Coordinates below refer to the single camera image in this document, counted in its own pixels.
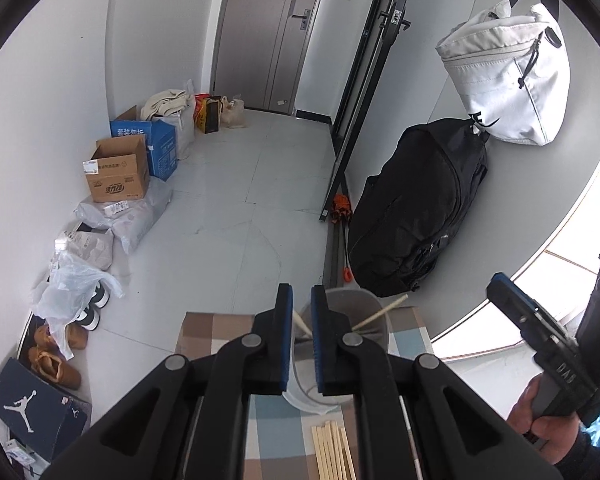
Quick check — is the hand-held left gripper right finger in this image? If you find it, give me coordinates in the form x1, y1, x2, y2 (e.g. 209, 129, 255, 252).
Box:
311, 285, 563, 480

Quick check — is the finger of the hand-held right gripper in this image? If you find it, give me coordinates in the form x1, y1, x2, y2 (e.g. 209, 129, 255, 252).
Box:
486, 272, 577, 361

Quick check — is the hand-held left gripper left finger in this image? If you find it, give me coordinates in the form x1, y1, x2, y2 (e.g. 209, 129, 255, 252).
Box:
40, 284, 294, 480

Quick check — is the wooden chopstick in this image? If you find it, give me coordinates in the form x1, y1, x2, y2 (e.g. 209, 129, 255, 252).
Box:
355, 296, 409, 332
292, 312, 314, 339

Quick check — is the grey utensil cup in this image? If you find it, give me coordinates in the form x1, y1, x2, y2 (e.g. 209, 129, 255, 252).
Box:
291, 287, 391, 411

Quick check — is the pile of wooden chopsticks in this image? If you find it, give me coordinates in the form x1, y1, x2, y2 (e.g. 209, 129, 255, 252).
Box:
311, 421, 358, 480

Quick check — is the person's right forearm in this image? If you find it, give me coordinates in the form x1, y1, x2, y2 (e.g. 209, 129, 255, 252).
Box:
547, 427, 600, 480

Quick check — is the white shoulder bag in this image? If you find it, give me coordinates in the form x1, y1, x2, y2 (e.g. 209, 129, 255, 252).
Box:
435, 0, 572, 147

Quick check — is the person's right hand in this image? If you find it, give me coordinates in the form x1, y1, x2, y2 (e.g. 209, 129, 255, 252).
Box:
507, 376, 583, 455

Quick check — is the checkered tablecloth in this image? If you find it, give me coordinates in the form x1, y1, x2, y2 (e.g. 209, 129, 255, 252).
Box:
172, 305, 436, 480

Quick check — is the black backpack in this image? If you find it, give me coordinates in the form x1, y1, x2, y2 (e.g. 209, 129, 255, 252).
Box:
347, 117, 491, 298

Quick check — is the orange black item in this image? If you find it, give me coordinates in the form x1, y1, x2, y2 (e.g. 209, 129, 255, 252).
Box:
330, 195, 354, 224

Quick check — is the grey plastic parcel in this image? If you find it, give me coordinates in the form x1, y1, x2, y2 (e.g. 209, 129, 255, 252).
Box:
75, 179, 174, 256

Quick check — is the brown boot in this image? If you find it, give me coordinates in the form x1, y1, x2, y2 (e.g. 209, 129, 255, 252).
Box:
34, 324, 89, 352
27, 346, 82, 391

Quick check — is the white plastic bag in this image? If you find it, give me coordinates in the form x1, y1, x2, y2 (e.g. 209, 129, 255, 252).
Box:
32, 251, 126, 361

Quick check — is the blue cardboard box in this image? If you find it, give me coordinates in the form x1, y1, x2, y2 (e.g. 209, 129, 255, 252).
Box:
110, 105, 177, 181

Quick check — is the white sack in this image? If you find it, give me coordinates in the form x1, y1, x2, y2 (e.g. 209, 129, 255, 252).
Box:
164, 79, 197, 161

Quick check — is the beige plastic bag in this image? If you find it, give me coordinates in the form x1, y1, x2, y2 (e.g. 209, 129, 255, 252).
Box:
219, 94, 247, 130

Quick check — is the brown cardboard box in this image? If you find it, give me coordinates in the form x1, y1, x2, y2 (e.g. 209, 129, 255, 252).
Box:
82, 134, 151, 204

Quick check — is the yellow black paper bag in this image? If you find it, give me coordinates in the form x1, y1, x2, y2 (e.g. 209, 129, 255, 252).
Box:
202, 96, 224, 135

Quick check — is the red bag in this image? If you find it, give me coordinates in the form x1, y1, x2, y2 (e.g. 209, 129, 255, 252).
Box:
194, 93, 212, 131

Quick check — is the navy shoe box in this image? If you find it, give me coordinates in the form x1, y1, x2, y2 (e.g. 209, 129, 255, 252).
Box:
0, 357, 92, 464

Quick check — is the beige cloth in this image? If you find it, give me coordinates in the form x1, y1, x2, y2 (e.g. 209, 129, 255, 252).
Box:
142, 89, 189, 122

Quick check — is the black framed glass door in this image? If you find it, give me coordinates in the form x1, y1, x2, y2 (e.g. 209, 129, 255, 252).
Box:
320, 0, 422, 222

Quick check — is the grey door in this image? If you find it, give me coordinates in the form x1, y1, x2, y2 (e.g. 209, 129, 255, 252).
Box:
212, 0, 332, 114

